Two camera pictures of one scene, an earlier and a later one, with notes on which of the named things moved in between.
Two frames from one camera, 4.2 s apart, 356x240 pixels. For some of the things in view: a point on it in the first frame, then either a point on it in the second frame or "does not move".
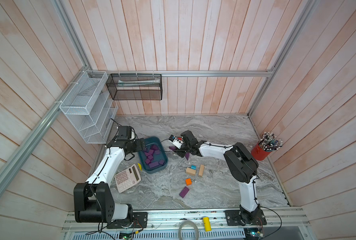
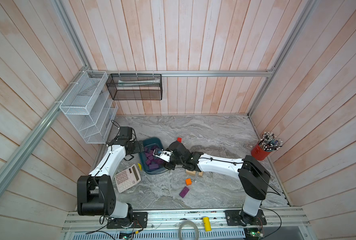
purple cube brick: x=153 y=164 does not move
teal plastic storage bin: x=155 y=157 does not move
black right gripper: x=178 y=152 to x=168 y=166
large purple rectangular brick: x=184 y=192 does not move
